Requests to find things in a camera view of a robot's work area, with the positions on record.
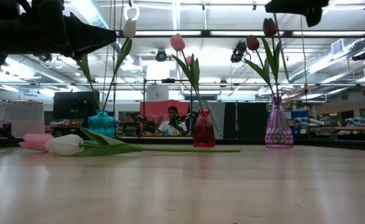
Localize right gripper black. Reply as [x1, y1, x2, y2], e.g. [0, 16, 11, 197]
[265, 0, 330, 28]

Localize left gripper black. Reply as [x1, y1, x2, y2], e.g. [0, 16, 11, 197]
[0, 0, 117, 73]

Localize teal glass vase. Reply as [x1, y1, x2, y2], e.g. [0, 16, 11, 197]
[88, 110, 116, 139]

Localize pink glass vase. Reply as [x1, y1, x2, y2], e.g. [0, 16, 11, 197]
[264, 93, 294, 149]

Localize red glass vase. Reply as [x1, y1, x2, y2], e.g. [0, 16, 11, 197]
[193, 108, 216, 148]

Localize black monitor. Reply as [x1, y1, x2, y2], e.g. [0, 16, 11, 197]
[52, 90, 100, 120]

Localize overhead beam with lights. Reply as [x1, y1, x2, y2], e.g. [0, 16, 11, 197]
[115, 29, 365, 39]

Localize white cylinder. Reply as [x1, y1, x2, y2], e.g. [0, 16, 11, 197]
[146, 84, 170, 102]

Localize red cloth partition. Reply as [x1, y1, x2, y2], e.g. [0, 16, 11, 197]
[139, 99, 191, 136]

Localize pink board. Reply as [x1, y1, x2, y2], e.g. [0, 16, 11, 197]
[6, 101, 45, 139]

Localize blue boxes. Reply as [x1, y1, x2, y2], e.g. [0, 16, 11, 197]
[284, 109, 310, 140]

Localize black partition panel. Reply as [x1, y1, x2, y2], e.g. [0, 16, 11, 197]
[224, 101, 269, 140]

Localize person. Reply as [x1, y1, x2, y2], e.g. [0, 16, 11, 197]
[157, 105, 188, 137]

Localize grey cloth partition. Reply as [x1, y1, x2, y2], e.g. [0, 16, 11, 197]
[197, 100, 226, 140]

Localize wooden work table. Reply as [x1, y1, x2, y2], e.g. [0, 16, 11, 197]
[309, 126, 365, 133]

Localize black hanging camera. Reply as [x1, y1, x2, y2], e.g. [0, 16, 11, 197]
[155, 49, 168, 62]
[230, 40, 248, 64]
[34, 52, 54, 65]

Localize yellow hanging cable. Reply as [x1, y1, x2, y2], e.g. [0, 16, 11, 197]
[299, 14, 310, 96]

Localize black stand frame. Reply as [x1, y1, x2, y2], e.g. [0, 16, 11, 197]
[142, 79, 193, 138]

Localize black aluminium table frame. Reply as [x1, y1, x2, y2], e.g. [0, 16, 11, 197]
[0, 136, 365, 152]

